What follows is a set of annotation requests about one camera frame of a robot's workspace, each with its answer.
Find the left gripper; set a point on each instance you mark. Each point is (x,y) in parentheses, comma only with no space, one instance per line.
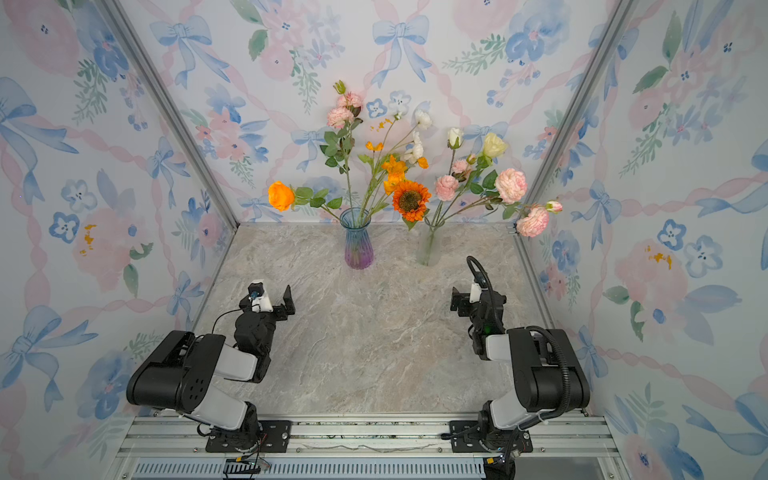
(283,314)

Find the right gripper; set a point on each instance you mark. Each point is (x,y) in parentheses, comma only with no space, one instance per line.
(464,300)

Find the blue purple glass vase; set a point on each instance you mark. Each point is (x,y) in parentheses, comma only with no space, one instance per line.
(358,251)

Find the large orange ranunculus stem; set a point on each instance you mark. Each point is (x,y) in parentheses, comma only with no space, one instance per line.
(326,203)

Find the clear frosted glass vase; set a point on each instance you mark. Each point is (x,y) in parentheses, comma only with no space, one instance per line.
(430,246)

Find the orange poppy flower stem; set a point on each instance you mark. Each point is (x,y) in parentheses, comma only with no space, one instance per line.
(388,169)

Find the pink orange bud stem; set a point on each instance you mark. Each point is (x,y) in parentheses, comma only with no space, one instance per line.
(389,185)

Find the cream rose flower stem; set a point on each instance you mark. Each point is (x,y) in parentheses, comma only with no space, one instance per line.
(489,150)

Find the white flower stem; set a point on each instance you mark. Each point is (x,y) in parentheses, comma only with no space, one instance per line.
(411,143)

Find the pink rose flower stem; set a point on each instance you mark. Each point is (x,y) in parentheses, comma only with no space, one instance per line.
(342,119)

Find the white rosebud stem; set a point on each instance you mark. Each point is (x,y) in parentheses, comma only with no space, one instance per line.
(454,143)

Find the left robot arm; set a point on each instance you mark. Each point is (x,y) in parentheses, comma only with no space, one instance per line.
(178,375)

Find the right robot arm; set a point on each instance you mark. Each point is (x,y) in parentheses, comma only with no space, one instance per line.
(548,380)

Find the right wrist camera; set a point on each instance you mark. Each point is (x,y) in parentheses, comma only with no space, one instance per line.
(475,293)

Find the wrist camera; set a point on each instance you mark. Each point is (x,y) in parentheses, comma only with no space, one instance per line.
(475,293)
(258,298)

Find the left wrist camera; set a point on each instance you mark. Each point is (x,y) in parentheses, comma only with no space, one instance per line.
(258,298)

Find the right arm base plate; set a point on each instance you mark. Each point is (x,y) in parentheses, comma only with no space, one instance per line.
(471,437)

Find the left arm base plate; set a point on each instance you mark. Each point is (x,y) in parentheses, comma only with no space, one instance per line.
(266,436)

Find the aluminium front rail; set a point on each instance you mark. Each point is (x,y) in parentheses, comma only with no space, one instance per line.
(374,446)

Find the left corner aluminium post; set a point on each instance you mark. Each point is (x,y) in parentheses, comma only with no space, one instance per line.
(126,34)

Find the corner aluminium post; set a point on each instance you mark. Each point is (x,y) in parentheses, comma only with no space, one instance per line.
(126,34)
(608,40)

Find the right corner aluminium post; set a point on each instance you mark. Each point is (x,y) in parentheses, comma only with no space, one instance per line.
(608,40)

